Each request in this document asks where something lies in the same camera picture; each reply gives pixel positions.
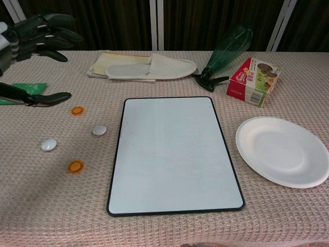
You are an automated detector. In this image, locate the dark brown curtain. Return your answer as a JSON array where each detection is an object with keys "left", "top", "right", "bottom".
[{"left": 0, "top": 0, "right": 329, "bottom": 52}]

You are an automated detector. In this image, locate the orange round magnet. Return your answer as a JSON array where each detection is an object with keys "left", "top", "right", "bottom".
[
  {"left": 66, "top": 160, "right": 85, "bottom": 175},
  {"left": 70, "top": 106, "right": 85, "bottom": 117}
]

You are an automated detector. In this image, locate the white round magnet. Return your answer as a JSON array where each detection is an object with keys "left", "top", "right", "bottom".
[
  {"left": 40, "top": 138, "right": 58, "bottom": 152},
  {"left": 92, "top": 125, "right": 107, "bottom": 136}
]

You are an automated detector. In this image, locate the white cloth slipper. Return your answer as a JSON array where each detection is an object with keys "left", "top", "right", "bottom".
[{"left": 105, "top": 53, "right": 198, "bottom": 80}]

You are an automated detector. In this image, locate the beige waffle tablecloth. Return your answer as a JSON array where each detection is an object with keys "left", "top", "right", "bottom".
[{"left": 0, "top": 49, "right": 329, "bottom": 247}]

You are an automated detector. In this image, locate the red green cookie box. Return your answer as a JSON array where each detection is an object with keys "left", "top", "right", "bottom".
[{"left": 226, "top": 57, "right": 281, "bottom": 108}]

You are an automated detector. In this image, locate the white board black frame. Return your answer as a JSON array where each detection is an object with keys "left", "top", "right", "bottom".
[{"left": 106, "top": 96, "right": 246, "bottom": 217}]

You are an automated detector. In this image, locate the green foil packet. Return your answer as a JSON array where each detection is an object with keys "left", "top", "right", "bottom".
[{"left": 0, "top": 82, "right": 48, "bottom": 105}]

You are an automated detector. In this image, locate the cream flat package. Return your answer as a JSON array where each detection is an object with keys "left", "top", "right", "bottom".
[{"left": 86, "top": 50, "right": 157, "bottom": 83}]

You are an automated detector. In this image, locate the white slanted frame post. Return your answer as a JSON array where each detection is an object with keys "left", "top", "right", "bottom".
[
  {"left": 265, "top": 0, "right": 297, "bottom": 52},
  {"left": 4, "top": 0, "right": 27, "bottom": 22}
]

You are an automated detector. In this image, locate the green spray bottle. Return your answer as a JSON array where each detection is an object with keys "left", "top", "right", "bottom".
[{"left": 191, "top": 25, "right": 254, "bottom": 93}]

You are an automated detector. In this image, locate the white paper plate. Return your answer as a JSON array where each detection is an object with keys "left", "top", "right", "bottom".
[{"left": 235, "top": 116, "right": 329, "bottom": 189}]

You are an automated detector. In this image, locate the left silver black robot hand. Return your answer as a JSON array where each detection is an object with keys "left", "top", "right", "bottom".
[{"left": 0, "top": 13, "right": 85, "bottom": 108}]

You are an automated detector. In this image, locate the white upright frame post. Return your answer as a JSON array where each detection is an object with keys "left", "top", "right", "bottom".
[{"left": 149, "top": 0, "right": 165, "bottom": 51}]

